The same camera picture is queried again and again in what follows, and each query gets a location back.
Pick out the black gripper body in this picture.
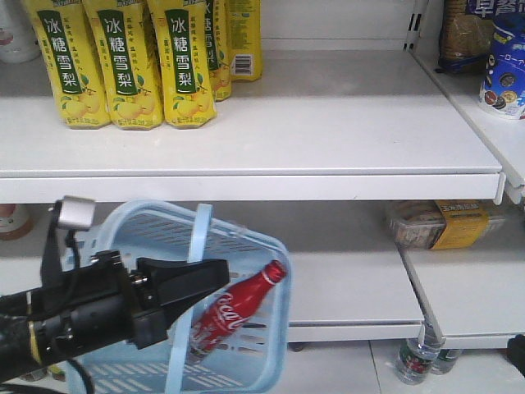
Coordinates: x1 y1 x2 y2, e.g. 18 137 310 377
28 250 168 353

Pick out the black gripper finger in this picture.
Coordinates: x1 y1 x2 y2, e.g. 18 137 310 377
135 257 230 327

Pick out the red coca cola bottle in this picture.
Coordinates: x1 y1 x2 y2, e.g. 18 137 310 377
186 260 287 364

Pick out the light blue plastic basket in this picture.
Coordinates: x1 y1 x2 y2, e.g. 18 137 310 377
66 200 292 393

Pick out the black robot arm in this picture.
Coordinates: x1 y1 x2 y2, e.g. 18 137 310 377
1 250 230 382

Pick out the yellow pear drink bottle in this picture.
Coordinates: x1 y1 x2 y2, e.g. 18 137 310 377
21 1 112 129
148 1 217 129
83 0 164 130

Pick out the white metal shelving unit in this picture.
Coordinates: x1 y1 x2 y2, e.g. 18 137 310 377
1 1 524 341

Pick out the clear water bottle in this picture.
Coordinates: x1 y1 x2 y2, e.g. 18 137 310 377
395 322 442 385

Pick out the yellow labelled pastry box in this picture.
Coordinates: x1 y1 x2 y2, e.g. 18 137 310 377
386 199 507 250

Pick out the blue cookie cup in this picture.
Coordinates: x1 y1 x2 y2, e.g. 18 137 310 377
478 12 524 120

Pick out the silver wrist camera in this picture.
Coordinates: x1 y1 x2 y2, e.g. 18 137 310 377
57 196 96 231

